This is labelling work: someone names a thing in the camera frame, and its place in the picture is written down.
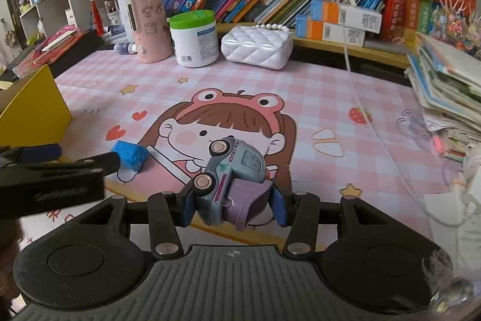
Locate pink printed tablecloth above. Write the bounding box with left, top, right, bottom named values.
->
left=23, top=43, right=474, bottom=254

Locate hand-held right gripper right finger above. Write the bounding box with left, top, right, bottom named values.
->
left=271, top=189, right=410, bottom=258

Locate white jar with green lid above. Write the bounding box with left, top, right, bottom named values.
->
left=169, top=10, right=220, bottom=69

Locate colourful ornate decoration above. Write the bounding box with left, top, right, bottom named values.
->
left=428, top=0, right=481, bottom=58

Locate row of red books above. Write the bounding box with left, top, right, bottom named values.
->
left=381, top=0, right=478, bottom=43

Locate white quilted purse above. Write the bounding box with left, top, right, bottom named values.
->
left=221, top=24, right=294, bottom=70

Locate person's left forearm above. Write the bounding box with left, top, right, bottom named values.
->
left=0, top=221, right=23, bottom=310

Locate pink cylinder container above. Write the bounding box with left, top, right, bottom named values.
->
left=126, top=0, right=174, bottom=64

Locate stack of booklets and papers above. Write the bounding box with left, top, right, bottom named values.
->
left=404, top=33, right=481, bottom=164

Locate white hanging cable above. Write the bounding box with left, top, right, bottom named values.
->
left=332, top=0, right=474, bottom=227

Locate small lying bottle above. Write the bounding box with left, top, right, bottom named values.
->
left=114, top=42, right=139, bottom=55

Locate pile of red booklets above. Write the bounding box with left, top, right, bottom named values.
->
left=17, top=26, right=85, bottom=75

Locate orange and blue box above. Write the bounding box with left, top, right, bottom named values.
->
left=296, top=14, right=366, bottom=47
left=310, top=0, right=382, bottom=34

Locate blue packet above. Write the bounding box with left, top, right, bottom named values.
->
left=113, top=140, right=149, bottom=173

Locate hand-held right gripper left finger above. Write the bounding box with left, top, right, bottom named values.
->
left=68, top=186, right=196, bottom=257

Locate white fuzzy cloth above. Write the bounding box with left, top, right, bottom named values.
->
left=423, top=249, right=478, bottom=314

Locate red hanging ornament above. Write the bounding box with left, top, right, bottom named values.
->
left=90, top=0, right=106, bottom=38

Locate yellow cardboard box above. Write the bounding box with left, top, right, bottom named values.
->
left=0, top=64, right=73, bottom=156

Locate black keyboard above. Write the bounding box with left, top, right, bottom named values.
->
left=0, top=29, right=104, bottom=81

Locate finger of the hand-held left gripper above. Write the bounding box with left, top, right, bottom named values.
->
left=0, top=152, right=120, bottom=182
left=0, top=144, right=63, bottom=168

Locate white pen cup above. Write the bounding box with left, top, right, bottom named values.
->
left=106, top=0, right=123, bottom=29

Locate grey-blue toy truck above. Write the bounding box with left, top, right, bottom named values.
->
left=191, top=136, right=275, bottom=231

